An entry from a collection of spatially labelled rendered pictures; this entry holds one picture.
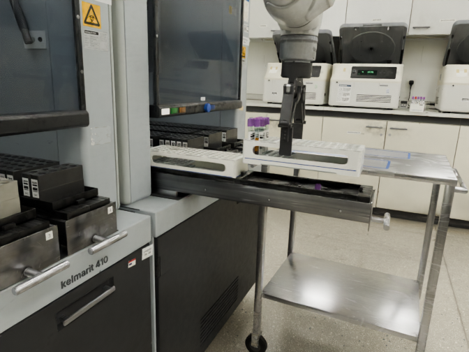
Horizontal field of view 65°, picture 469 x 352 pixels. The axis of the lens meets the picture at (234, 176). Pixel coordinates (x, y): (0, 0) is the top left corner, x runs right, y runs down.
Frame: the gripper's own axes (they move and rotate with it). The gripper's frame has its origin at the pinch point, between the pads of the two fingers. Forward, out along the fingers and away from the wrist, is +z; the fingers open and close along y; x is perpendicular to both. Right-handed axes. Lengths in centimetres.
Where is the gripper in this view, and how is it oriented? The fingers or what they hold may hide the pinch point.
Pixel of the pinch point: (291, 143)
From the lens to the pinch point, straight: 96.8
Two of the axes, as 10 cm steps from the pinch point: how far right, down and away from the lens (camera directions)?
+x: -9.2, -1.3, 3.8
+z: -0.3, 9.7, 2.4
